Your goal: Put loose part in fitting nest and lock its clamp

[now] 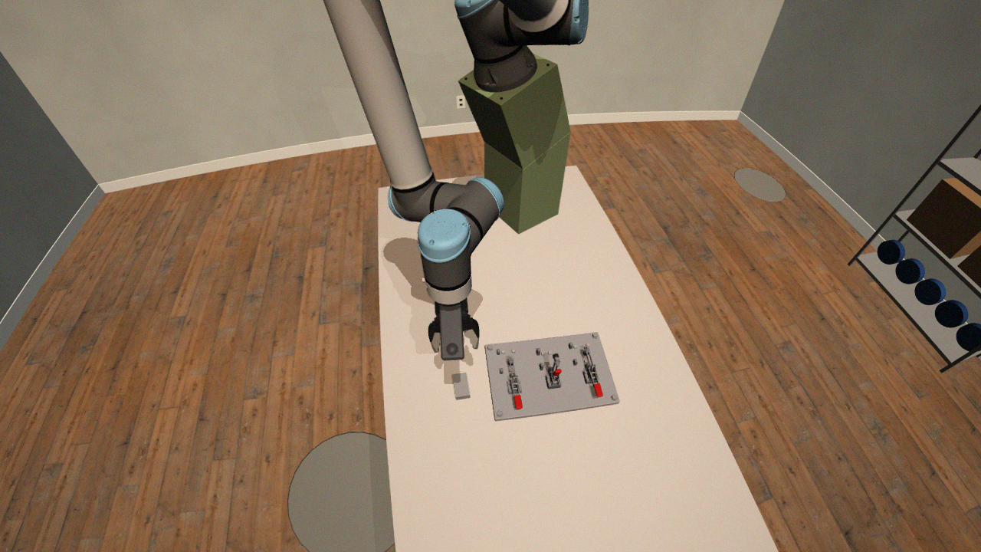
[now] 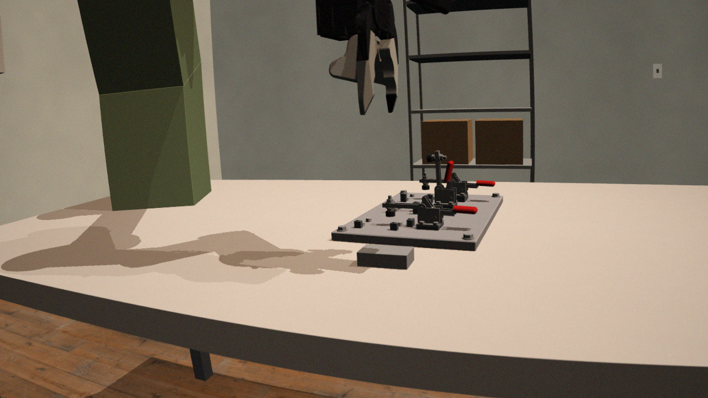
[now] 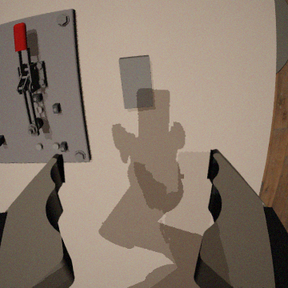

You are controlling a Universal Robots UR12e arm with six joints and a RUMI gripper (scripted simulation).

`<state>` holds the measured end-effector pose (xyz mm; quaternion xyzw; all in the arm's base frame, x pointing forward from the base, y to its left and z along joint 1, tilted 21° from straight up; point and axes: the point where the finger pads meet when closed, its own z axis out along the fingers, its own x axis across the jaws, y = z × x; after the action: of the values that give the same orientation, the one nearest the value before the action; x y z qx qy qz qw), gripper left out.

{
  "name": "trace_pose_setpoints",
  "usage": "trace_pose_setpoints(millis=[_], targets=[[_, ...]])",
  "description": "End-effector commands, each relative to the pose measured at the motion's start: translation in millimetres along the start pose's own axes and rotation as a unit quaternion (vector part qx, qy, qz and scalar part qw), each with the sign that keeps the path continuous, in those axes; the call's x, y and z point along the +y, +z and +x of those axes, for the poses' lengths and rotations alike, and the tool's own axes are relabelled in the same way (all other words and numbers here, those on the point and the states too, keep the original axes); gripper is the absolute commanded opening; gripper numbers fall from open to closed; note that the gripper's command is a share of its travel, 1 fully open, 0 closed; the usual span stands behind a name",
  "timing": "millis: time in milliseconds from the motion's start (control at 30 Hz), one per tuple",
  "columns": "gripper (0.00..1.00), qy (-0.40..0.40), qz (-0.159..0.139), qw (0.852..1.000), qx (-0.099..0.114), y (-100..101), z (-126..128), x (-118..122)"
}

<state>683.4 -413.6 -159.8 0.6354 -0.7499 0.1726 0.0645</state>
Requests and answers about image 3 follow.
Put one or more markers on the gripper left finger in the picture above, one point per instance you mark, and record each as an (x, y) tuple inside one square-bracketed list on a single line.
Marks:
[(32, 252)]

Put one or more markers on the grey toggle clamp with red handle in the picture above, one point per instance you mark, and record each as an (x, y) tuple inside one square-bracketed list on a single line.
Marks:
[(32, 81)]

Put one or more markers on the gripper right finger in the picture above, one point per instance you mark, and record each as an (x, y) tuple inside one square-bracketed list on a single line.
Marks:
[(247, 246)]

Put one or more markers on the grey fixture plate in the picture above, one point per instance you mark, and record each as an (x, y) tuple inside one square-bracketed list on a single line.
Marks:
[(57, 46)]

